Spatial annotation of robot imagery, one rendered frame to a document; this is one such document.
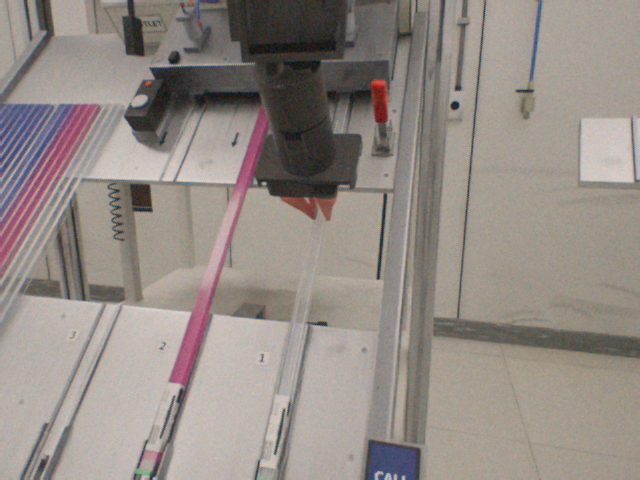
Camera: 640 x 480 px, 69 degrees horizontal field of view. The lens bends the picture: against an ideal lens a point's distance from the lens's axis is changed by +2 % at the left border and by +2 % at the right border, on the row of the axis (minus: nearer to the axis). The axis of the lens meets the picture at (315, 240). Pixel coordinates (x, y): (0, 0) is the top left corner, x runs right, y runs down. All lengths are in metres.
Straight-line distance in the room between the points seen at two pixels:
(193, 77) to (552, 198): 1.86
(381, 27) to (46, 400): 0.59
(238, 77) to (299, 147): 0.29
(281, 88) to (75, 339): 0.36
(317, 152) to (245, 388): 0.24
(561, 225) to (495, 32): 0.88
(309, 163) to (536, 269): 2.01
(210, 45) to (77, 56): 0.31
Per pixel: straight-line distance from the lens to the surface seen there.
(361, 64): 0.64
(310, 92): 0.40
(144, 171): 0.68
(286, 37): 0.37
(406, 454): 0.40
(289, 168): 0.46
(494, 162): 2.26
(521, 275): 2.38
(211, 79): 0.72
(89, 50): 0.97
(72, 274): 1.11
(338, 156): 0.47
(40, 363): 0.60
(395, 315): 0.46
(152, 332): 0.54
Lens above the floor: 1.05
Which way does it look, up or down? 15 degrees down
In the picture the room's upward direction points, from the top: straight up
